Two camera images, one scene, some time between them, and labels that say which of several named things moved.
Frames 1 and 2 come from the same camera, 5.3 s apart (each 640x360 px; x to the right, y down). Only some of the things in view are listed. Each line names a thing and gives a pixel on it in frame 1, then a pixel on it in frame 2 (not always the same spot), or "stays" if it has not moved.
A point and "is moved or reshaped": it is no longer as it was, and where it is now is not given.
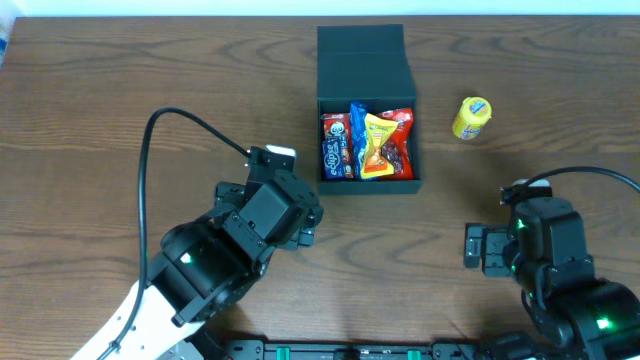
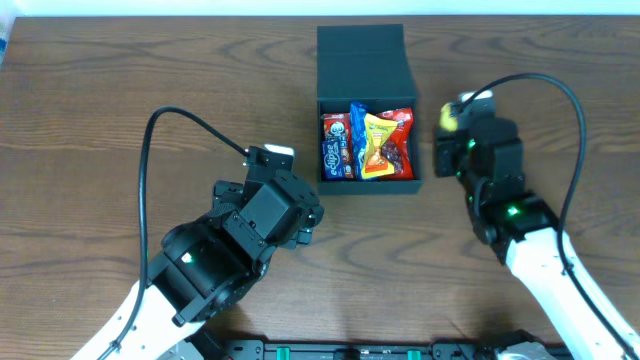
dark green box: (365, 63) stays
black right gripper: (482, 248) → (445, 157)
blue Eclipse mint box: (333, 150) stays
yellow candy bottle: (474, 113) is moved or reshaped
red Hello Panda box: (339, 125) stays
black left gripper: (304, 236) stays
